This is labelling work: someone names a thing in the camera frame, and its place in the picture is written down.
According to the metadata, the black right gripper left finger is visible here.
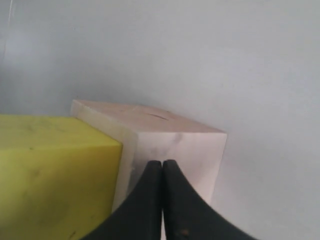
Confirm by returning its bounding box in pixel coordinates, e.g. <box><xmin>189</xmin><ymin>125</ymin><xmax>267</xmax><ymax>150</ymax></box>
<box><xmin>83</xmin><ymin>160</ymin><xmax>162</xmax><ymax>240</ymax></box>

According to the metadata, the yellow cube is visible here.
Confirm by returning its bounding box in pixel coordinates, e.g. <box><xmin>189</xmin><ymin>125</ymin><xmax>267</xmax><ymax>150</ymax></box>
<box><xmin>0</xmin><ymin>114</ymin><xmax>122</xmax><ymax>240</ymax></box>

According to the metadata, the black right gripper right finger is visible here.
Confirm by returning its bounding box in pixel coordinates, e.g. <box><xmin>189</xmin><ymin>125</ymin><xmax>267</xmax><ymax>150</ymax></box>
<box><xmin>162</xmin><ymin>159</ymin><xmax>254</xmax><ymax>240</ymax></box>

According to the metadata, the large light wooden cube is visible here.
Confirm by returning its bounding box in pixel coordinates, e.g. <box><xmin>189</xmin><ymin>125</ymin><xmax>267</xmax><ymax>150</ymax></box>
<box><xmin>70</xmin><ymin>99</ymin><xmax>228</xmax><ymax>240</ymax></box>

